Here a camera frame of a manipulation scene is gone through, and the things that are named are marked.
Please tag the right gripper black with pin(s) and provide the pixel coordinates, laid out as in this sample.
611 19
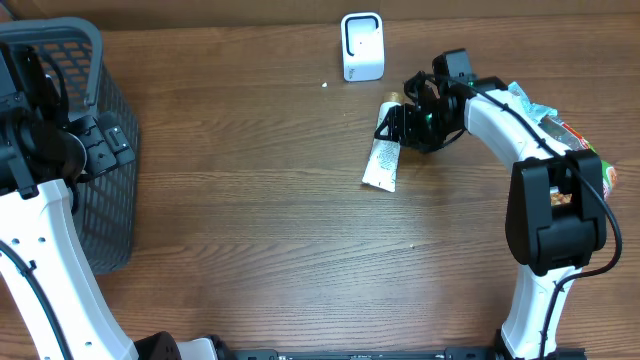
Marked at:
403 125

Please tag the white cosmetic tube gold cap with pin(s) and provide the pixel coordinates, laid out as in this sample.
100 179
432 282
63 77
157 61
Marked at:
381 168

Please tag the teal snack packet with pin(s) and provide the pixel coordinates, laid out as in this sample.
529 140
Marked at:
536 112

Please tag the green snack bag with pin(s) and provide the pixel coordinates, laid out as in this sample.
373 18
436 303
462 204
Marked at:
562 132

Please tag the green cup noodles container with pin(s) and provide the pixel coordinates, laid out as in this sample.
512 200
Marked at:
609 181

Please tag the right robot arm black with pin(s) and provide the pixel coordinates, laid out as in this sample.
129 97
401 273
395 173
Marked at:
555 217

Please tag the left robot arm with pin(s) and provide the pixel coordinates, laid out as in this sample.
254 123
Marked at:
45 154

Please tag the white barcode scanner stand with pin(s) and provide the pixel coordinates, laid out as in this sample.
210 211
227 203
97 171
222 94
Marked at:
363 51

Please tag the grey plastic mesh basket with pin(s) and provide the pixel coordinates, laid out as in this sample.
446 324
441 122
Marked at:
105 218

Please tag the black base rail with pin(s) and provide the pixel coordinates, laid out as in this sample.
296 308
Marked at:
451 353

